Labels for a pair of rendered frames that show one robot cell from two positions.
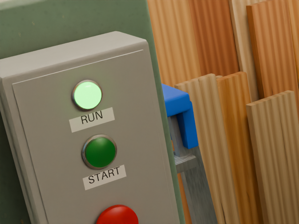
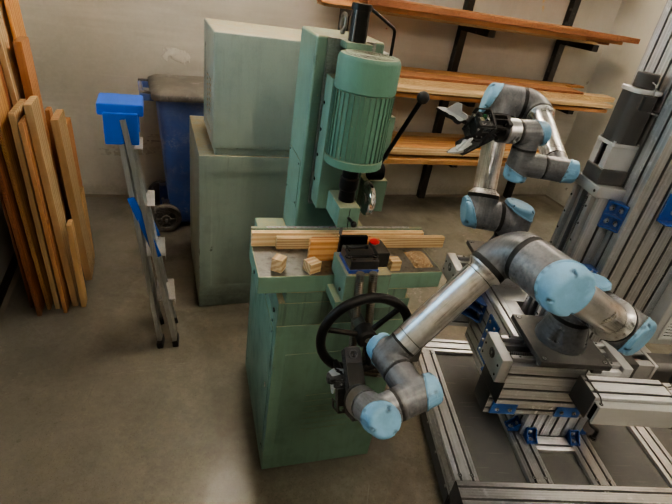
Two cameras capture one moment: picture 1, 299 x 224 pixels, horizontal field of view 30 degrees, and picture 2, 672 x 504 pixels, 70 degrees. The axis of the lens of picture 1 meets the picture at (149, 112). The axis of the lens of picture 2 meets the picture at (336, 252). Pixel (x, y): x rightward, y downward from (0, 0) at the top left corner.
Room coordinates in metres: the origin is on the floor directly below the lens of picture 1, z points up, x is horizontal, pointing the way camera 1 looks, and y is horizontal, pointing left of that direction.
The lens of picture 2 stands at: (0.41, 1.79, 1.68)
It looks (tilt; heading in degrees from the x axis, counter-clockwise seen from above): 30 degrees down; 270
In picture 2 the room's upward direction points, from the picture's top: 10 degrees clockwise
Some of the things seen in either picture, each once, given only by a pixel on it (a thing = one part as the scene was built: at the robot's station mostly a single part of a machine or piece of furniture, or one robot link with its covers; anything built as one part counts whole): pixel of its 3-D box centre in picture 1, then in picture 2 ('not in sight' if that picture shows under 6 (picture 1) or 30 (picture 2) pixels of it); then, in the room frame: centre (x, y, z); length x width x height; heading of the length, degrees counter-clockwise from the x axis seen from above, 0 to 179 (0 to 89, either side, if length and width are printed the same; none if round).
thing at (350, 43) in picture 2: not in sight; (357, 35); (0.45, 0.27, 1.54); 0.08 x 0.08 x 0.17; 20
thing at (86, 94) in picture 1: (88, 95); not in sight; (0.34, 0.04, 1.46); 0.02 x 0.01 x 0.02; 110
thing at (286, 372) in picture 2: not in sight; (310, 346); (0.44, 0.28, 0.36); 0.58 x 0.45 x 0.71; 110
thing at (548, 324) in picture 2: not in sight; (566, 326); (-0.32, 0.59, 0.87); 0.15 x 0.15 x 0.10
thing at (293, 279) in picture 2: not in sight; (349, 272); (0.35, 0.49, 0.87); 0.61 x 0.30 x 0.06; 20
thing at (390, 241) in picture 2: not in sight; (363, 241); (0.31, 0.37, 0.92); 0.60 x 0.02 x 0.04; 20
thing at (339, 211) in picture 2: not in sight; (342, 210); (0.40, 0.38, 1.03); 0.14 x 0.07 x 0.09; 110
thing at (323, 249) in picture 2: not in sight; (344, 249); (0.38, 0.47, 0.94); 0.23 x 0.02 x 0.07; 20
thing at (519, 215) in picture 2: not in sight; (514, 218); (-0.25, 0.10, 0.98); 0.13 x 0.12 x 0.14; 0
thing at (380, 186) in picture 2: not in sight; (370, 192); (0.31, 0.17, 1.02); 0.09 x 0.07 x 0.12; 20
